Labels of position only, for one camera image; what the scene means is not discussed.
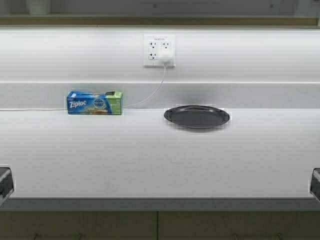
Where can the upper cabinet wooden shelf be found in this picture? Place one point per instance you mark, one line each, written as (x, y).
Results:
(168, 21)

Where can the black oval plate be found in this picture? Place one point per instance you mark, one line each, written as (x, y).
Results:
(197, 116)

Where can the white power adapter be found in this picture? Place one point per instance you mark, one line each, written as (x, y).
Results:
(166, 57)

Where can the blue Ziploc bag box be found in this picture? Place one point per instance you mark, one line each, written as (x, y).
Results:
(90, 103)

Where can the right wooden drawer front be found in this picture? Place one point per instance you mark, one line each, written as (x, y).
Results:
(239, 225)

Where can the wooden drawer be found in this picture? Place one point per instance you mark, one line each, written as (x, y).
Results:
(79, 225)
(239, 225)

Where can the left wooden drawer front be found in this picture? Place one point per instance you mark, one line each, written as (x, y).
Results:
(79, 225)

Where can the white wall outlet plate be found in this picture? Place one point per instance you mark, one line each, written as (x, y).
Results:
(152, 45)

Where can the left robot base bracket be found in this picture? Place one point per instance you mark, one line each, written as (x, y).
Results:
(6, 184)

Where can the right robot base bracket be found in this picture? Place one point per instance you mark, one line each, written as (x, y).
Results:
(314, 187)

